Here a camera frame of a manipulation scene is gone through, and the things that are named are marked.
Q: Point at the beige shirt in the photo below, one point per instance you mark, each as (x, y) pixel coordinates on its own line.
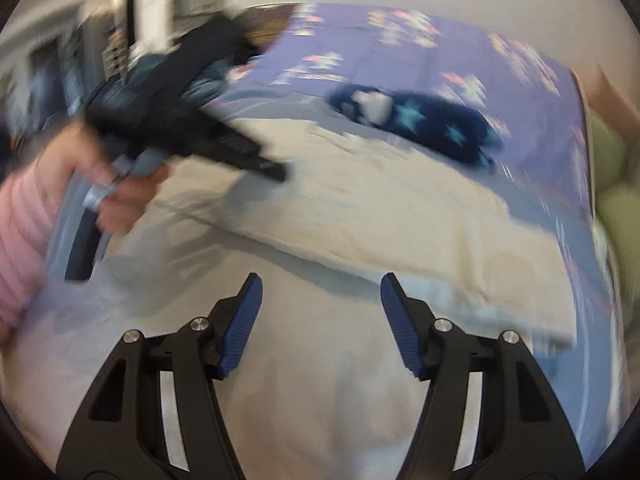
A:
(400, 230)

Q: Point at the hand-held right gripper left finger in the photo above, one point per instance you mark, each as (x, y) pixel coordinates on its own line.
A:
(242, 325)

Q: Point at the person's left forearm pink sleeve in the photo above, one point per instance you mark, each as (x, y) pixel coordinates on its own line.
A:
(25, 240)

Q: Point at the navy star-patterned garment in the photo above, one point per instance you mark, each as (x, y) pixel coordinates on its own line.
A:
(430, 120)

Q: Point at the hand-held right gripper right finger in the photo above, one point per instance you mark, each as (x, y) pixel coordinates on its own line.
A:
(400, 330)

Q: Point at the purple tree-print blanket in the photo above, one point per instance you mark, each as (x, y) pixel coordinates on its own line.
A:
(400, 55)

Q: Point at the person's left hand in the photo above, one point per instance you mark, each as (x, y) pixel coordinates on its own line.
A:
(122, 195)

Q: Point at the tan pillow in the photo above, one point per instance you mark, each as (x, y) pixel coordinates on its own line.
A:
(597, 92)

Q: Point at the blue striped blanket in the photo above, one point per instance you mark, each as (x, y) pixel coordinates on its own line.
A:
(320, 400)

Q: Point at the small green pillow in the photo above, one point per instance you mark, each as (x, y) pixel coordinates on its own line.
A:
(607, 150)

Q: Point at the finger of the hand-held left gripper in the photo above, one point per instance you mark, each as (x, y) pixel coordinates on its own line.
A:
(250, 157)

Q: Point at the blue denim cloth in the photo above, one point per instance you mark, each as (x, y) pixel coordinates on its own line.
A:
(210, 77)

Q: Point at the large green pillow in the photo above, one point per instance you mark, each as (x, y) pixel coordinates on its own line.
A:
(620, 230)

